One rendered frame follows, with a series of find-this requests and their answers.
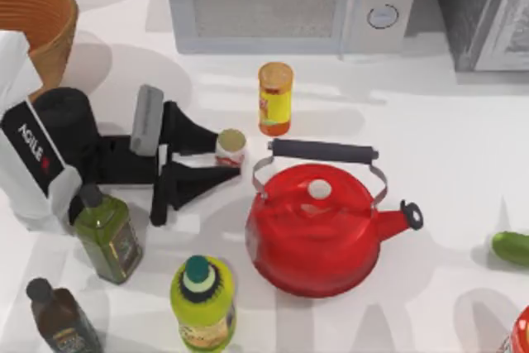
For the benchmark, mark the yellow jar with orange lid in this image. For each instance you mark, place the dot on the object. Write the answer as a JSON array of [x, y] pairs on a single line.
[[275, 101]]

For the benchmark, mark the green oil bottle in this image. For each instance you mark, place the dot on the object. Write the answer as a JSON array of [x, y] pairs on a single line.
[[109, 237]]

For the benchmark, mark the pale grey rounded box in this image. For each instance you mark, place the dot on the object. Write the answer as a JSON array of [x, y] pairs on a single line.
[[144, 121]]

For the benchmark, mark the pale microwave oven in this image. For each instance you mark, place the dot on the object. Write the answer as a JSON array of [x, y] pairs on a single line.
[[384, 39]]

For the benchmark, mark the dark brown bottle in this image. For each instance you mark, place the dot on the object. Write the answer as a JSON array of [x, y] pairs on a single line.
[[62, 324]]

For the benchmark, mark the red kettle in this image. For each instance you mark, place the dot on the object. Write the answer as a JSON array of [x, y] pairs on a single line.
[[314, 233]]

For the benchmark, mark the yellow-green bottle with teal cap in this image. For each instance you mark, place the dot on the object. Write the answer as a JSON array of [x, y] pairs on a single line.
[[202, 311]]

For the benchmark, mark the microwave door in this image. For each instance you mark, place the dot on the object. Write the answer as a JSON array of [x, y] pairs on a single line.
[[264, 1]]

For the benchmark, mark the green cucumber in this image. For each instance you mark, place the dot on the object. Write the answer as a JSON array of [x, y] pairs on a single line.
[[512, 247]]

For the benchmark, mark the brown woven basket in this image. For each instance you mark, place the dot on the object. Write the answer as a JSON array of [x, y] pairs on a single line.
[[49, 22]]

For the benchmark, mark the microwave knob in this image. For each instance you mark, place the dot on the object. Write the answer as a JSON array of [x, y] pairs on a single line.
[[383, 16]]

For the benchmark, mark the red round container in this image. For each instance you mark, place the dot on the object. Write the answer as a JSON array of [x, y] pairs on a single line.
[[521, 332]]

